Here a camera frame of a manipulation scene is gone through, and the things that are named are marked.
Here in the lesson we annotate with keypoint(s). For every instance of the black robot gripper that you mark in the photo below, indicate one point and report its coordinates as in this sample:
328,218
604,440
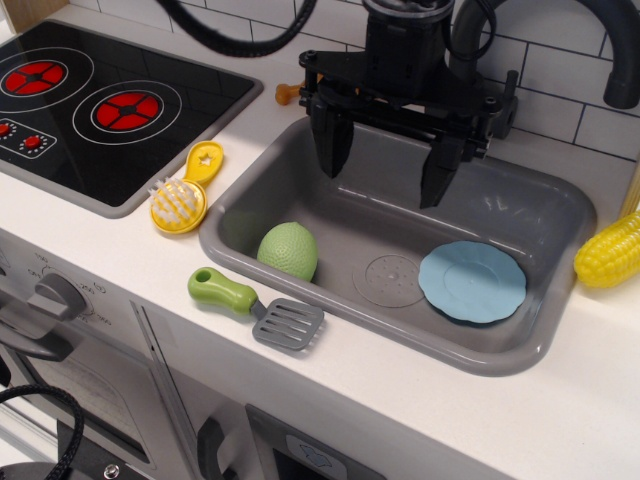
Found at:
402,82

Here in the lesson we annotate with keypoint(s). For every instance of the green handled grey spatula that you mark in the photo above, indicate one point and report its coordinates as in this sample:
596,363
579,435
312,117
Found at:
283,323

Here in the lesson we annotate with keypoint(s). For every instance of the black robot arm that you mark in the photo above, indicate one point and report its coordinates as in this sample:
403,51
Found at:
407,10

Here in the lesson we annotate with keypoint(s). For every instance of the grey plastic sink basin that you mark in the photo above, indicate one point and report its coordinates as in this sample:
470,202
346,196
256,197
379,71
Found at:
372,236

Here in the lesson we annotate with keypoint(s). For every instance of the light blue plate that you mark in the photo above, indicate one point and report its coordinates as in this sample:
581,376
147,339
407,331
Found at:
472,282

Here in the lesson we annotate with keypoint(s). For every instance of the orange toy chicken drumstick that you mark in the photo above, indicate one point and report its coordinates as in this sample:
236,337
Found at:
287,93

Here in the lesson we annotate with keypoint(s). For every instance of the green toy lime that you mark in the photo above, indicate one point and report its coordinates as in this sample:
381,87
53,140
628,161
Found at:
290,248

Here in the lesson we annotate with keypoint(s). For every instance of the yellow dish brush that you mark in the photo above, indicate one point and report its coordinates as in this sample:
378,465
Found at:
179,205

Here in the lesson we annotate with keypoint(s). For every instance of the dark grey faucet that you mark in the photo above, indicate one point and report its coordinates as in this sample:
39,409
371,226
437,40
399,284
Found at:
586,51

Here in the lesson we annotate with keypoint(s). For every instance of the yellow toy corn cob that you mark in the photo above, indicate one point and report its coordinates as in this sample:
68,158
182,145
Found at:
612,256

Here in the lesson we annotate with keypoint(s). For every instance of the black toy stovetop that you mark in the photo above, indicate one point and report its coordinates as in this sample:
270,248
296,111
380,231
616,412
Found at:
96,121

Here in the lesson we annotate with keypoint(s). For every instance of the grey oven knob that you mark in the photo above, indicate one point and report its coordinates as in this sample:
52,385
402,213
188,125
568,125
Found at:
57,297

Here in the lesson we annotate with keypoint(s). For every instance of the dark grey dishwasher handle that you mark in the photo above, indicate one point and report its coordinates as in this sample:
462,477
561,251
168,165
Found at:
210,438

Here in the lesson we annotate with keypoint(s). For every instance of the grey oven door handle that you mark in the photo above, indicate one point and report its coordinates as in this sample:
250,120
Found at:
34,334

